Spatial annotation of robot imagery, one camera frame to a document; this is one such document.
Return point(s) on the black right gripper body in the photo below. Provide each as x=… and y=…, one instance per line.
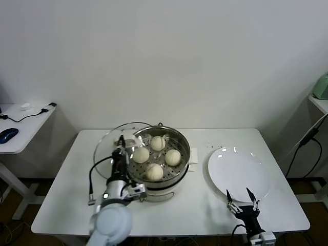
x=248, y=215

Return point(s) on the round glass pot lid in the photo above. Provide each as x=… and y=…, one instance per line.
x=105, y=151

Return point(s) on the pale green appliance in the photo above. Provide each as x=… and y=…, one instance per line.
x=321, y=87

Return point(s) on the small white case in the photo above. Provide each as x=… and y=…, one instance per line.
x=25, y=105

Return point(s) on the dark crumbs scatter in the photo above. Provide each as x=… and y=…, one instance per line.
x=211, y=146

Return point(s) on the white side desk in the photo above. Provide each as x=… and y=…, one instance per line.
x=28, y=128

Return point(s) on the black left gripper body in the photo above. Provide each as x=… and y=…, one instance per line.
x=119, y=166

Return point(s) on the stainless steel steamer basket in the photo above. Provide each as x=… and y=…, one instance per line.
x=183, y=146

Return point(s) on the white desk with appliance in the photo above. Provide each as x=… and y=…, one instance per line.
x=320, y=105

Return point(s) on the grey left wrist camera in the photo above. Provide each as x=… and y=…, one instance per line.
x=137, y=191

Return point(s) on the small black flat device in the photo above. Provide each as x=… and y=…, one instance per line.
x=52, y=104

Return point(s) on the black power adapter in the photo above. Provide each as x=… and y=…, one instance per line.
x=308, y=137

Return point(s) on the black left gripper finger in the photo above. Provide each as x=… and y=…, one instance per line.
x=127, y=159
x=122, y=144

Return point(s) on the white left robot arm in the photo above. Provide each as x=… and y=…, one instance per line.
x=112, y=223

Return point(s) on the white steamed baozi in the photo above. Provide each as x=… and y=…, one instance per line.
x=158, y=143
x=173, y=158
x=141, y=155
x=155, y=172

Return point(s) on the white round plate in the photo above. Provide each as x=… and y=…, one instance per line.
x=238, y=171

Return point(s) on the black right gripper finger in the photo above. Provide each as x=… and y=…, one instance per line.
x=256, y=205
x=232, y=206

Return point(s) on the blue computer mouse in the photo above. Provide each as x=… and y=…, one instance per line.
x=9, y=135

